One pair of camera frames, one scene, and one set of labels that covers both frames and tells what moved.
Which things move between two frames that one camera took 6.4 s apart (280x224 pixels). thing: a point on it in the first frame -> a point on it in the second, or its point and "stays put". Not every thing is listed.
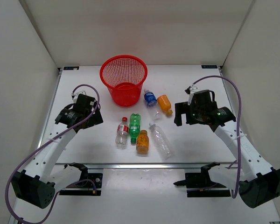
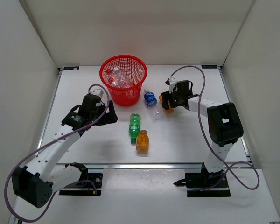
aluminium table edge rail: [60, 165] stays put
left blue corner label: [71, 67] stays put
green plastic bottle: [134, 127] stays put
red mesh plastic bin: [124, 75] stays put
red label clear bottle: [122, 129] -> [112, 78]
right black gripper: [184, 108] -> [167, 95]
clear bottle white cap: [161, 142] -> [122, 79]
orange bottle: [164, 104] stays put
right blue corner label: [209, 66] stays put
